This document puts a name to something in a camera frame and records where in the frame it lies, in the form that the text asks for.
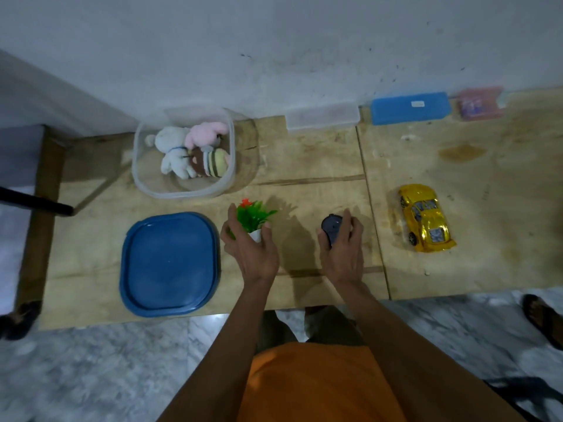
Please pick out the brown wooden table frame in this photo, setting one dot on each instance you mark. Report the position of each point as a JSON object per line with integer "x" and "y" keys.
{"x": 42, "y": 241}

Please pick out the person's left thumb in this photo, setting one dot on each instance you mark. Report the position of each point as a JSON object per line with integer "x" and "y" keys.
{"x": 268, "y": 234}

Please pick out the person's right hand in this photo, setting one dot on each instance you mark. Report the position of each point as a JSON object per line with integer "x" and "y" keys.
{"x": 345, "y": 261}

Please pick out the small artificial plant white pot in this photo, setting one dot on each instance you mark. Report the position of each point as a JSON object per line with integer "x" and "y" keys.
{"x": 251, "y": 216}

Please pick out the blue container lid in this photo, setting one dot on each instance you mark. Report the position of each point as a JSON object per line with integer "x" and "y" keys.
{"x": 169, "y": 263}

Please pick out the dark blue toy car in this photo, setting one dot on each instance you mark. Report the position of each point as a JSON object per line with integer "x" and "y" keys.
{"x": 331, "y": 227}

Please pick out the pink plastic box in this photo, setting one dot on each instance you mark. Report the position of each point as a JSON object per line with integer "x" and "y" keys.
{"x": 479, "y": 104}

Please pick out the orange shirt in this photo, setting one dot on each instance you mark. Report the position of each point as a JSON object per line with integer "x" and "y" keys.
{"x": 316, "y": 386}

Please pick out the dark sandal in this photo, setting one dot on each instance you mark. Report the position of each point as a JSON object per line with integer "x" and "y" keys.
{"x": 545, "y": 318}
{"x": 20, "y": 320}

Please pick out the person's left hand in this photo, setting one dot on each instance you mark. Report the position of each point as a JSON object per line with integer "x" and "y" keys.
{"x": 253, "y": 261}

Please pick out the brown striped plush toy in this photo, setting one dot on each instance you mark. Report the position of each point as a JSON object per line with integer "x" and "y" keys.
{"x": 213, "y": 161}

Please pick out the pink plush toy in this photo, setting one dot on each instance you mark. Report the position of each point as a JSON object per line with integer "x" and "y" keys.
{"x": 203, "y": 133}

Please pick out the dark grey trousers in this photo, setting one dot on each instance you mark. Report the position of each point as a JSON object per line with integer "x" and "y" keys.
{"x": 332, "y": 327}

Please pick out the blue plastic box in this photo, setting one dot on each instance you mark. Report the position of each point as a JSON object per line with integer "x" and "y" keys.
{"x": 411, "y": 108}

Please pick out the black rod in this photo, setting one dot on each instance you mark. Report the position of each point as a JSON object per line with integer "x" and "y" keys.
{"x": 37, "y": 202}

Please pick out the yellow toy car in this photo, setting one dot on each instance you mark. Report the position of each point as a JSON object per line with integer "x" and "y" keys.
{"x": 425, "y": 218}

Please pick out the clear plastic container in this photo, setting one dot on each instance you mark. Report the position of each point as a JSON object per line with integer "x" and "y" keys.
{"x": 145, "y": 171}

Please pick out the person's right thumb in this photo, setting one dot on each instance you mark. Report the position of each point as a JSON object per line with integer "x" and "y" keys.
{"x": 323, "y": 241}

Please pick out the person's left forearm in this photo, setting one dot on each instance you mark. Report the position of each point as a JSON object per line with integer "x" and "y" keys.
{"x": 220, "y": 353}

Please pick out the clear plastic box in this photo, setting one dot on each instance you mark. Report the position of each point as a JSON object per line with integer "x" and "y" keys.
{"x": 322, "y": 116}

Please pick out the white plush toy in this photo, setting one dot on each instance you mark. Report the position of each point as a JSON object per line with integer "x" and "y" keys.
{"x": 172, "y": 149}

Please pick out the person's right forearm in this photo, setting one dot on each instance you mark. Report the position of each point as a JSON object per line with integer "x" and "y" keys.
{"x": 409, "y": 355}

